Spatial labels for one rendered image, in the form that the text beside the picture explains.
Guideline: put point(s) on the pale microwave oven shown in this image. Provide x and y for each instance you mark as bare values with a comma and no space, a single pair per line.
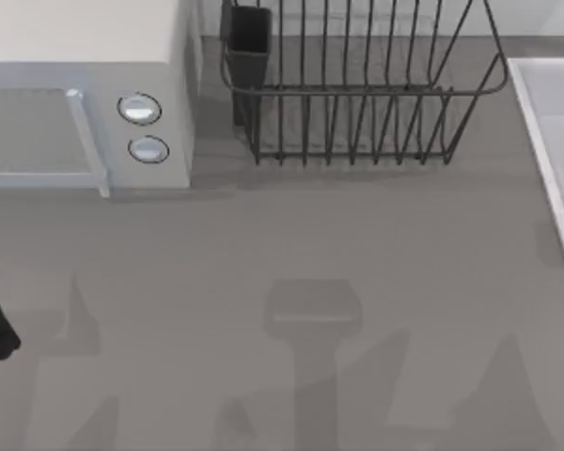
136,42

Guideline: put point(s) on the microwave glass door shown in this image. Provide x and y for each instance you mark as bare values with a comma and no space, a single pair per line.
33,136

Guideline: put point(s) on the silver microwave knob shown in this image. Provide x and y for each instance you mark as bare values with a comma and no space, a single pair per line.
148,149
139,109

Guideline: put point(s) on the black cutlery holder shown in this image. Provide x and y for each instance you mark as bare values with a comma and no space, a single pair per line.
249,51

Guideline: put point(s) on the white sink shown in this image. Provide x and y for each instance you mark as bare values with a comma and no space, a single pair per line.
552,141

